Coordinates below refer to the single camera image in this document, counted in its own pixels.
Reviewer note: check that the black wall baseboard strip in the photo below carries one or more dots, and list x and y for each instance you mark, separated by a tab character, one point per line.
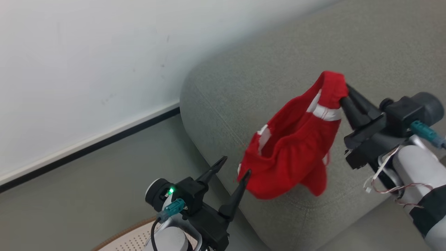
87	149

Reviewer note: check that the teal connector left wrist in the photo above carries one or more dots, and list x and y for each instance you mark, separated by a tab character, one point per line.
173	207

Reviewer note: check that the teal connector right wrist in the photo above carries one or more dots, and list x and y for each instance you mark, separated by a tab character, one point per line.
423	131

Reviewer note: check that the red garment with white stripes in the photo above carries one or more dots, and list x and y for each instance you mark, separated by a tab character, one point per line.
296	153

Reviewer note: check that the white perforated laundry basket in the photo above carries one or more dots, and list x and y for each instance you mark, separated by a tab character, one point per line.
132	240

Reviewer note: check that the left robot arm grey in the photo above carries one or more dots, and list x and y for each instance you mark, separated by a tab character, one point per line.
170	242

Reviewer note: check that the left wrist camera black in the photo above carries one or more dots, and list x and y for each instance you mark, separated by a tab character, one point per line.
156	193

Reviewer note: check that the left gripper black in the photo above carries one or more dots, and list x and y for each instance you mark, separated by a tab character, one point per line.
209	219

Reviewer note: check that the grey fabric sofa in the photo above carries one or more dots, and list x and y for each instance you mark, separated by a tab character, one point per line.
278	52

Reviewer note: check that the teal connector wrist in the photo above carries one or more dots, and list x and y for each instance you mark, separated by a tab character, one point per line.
173	207
423	131

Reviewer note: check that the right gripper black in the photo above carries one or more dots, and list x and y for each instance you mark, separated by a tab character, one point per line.
373	141

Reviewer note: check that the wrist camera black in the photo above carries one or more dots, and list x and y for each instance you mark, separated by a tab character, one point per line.
156	193
407	111

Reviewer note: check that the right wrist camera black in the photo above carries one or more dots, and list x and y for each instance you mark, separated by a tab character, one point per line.
407	111

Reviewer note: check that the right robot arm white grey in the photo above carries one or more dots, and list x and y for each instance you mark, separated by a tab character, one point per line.
414	167

